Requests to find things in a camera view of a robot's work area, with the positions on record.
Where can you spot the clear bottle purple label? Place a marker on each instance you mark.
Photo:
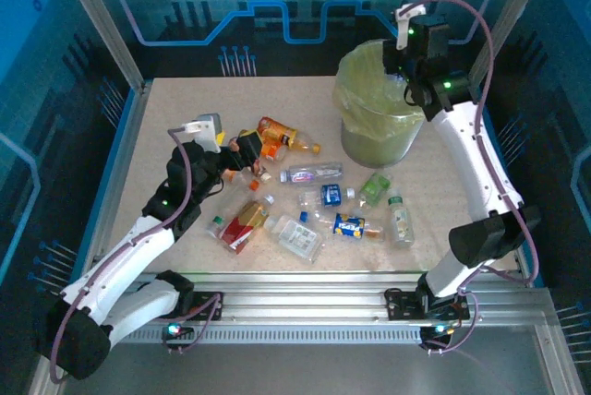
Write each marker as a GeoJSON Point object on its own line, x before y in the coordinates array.
{"type": "Point", "coordinates": [305, 176]}

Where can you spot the led circuit board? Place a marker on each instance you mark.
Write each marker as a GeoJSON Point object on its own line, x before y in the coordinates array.
{"type": "Point", "coordinates": [174, 330]}
{"type": "Point", "coordinates": [438, 329]}

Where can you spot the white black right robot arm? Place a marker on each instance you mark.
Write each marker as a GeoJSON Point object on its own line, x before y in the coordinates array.
{"type": "Point", "coordinates": [466, 155]}

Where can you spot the aluminium frame cross rail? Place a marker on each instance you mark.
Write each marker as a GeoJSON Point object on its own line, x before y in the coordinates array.
{"type": "Point", "coordinates": [300, 302]}

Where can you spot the right LED circuit board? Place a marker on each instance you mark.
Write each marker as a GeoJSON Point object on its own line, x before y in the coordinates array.
{"type": "Point", "coordinates": [438, 329]}

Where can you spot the small round brown bottle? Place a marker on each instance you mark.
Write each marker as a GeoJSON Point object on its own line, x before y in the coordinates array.
{"type": "Point", "coordinates": [242, 133]}

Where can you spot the clear bottle orange cap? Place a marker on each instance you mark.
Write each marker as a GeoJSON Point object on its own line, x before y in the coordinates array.
{"type": "Point", "coordinates": [254, 185]}

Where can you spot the aluminium frame post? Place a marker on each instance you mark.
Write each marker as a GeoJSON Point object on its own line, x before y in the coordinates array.
{"type": "Point", "coordinates": [106, 26]}
{"type": "Point", "coordinates": [503, 21]}

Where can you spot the aluminium table side rail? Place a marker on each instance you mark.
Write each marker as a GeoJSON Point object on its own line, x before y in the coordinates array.
{"type": "Point", "coordinates": [518, 268]}
{"type": "Point", "coordinates": [115, 183]}

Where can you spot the brown label bottle white cap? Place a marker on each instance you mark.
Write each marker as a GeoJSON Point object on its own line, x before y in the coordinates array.
{"type": "Point", "coordinates": [264, 176]}

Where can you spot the Pepsi bottle blue cap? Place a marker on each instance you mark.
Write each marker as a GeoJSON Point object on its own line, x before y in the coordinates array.
{"type": "Point", "coordinates": [348, 226]}

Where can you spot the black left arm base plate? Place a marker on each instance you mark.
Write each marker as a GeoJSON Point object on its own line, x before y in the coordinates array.
{"type": "Point", "coordinates": [205, 302]}

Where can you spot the grey metal bin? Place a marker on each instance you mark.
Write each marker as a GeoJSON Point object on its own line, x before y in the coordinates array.
{"type": "Point", "coordinates": [383, 150]}

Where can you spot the left LED circuit board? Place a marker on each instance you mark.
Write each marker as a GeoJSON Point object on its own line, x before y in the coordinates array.
{"type": "Point", "coordinates": [174, 330]}

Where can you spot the green plastic bottle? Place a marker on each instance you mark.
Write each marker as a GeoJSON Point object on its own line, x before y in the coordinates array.
{"type": "Point", "coordinates": [375, 187]}

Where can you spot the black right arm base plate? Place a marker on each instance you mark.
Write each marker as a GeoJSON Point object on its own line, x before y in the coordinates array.
{"type": "Point", "coordinates": [401, 305]}

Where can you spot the yellow plastic bin liner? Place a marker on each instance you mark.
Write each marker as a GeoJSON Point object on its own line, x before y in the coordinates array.
{"type": "Point", "coordinates": [365, 90]}

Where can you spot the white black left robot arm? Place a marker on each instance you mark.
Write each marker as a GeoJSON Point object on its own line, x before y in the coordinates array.
{"type": "Point", "coordinates": [138, 247]}

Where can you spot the grey metal base panel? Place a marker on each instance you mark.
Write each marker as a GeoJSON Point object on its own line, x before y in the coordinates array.
{"type": "Point", "coordinates": [300, 372]}

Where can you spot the white yellow label bottle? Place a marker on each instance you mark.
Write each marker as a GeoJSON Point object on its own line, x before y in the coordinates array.
{"type": "Point", "coordinates": [401, 222]}

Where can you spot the square bottle white green label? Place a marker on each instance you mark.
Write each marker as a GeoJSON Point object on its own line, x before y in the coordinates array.
{"type": "Point", "coordinates": [297, 237]}

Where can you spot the clear bottle blue label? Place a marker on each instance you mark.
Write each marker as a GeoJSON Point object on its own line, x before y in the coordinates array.
{"type": "Point", "coordinates": [332, 195]}

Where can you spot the red gold tea bottle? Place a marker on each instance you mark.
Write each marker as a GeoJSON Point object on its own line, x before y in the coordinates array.
{"type": "Point", "coordinates": [242, 226]}

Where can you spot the orange juice bottle black label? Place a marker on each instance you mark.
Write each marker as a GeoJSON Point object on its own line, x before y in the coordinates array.
{"type": "Point", "coordinates": [277, 129]}

